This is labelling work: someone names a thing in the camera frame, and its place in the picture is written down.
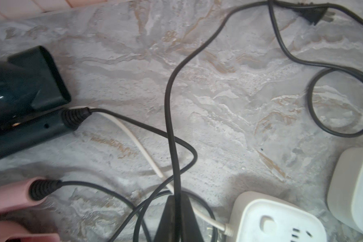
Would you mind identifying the white square power strip left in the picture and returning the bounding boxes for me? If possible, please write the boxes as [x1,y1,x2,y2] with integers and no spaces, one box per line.
[226,191,327,242]

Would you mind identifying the dark green folded hair dryer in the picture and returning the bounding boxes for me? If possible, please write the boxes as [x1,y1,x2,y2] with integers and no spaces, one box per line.
[0,46,91,159]

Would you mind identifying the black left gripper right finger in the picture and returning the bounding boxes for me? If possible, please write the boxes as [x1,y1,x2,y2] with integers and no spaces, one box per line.
[181,192,204,242]

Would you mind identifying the pink folded hair dryer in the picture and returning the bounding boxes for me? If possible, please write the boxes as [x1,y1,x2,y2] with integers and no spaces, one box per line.
[0,177,62,242]

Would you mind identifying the black cord of pink dryer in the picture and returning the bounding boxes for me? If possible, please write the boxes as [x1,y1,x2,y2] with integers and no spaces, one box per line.
[60,180,219,242]

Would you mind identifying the black cord of far dryer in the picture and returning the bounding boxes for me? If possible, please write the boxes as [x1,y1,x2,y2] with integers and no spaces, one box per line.
[267,0,363,138]

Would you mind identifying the white square power strip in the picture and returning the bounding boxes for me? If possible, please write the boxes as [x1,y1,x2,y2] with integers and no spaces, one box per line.
[327,148,363,234]
[226,191,327,242]

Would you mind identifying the black cord of green dryer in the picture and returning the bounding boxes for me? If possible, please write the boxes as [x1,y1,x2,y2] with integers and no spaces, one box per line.
[89,0,336,242]

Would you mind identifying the white square power strip right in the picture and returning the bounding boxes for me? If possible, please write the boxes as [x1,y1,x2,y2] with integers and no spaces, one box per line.
[327,148,363,234]

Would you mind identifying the white power strip cable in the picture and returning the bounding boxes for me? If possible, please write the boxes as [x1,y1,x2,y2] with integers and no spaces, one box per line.
[69,105,234,237]

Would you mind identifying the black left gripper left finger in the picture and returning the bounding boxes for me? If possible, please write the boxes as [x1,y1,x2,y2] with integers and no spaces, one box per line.
[153,196,175,242]

